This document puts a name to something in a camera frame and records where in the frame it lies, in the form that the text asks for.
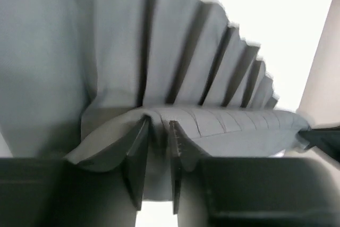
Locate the grey pleated skirt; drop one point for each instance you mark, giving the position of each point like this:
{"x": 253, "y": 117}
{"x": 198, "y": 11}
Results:
{"x": 77, "y": 75}

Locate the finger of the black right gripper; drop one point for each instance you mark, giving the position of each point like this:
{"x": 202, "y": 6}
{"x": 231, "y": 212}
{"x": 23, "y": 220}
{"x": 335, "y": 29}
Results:
{"x": 325, "y": 139}

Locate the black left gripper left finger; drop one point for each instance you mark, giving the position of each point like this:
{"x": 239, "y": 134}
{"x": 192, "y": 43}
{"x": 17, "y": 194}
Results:
{"x": 129, "y": 154}

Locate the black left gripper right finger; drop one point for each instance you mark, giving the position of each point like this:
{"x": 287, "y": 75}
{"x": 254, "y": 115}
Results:
{"x": 187, "y": 158}

